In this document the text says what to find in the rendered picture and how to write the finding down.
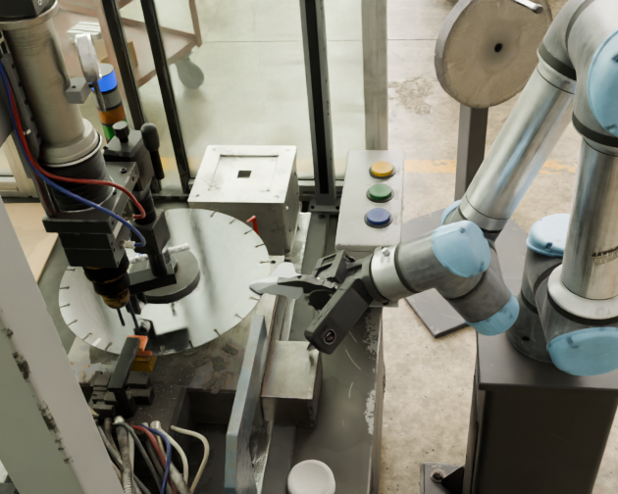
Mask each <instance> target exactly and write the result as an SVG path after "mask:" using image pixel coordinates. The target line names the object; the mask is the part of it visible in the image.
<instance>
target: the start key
mask: <svg viewBox="0 0 618 494"><path fill-rule="evenodd" d="M369 195H370V197H372V198H373V199H376V200H385V199H387V198H388V197H390V195H391V188H390V187H389V186H388V185H386V184H383V183H378V184H374V185H373V186H371V188H370V190H369Z"/></svg>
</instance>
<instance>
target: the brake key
mask: <svg viewBox="0 0 618 494"><path fill-rule="evenodd" d="M367 221H368V222H369V223H371V224H374V225H381V224H385V223H387V222H388V221H389V212H388V210H386V209H384V208H374V209H372V210H370V211H369V212H368V214H367Z"/></svg>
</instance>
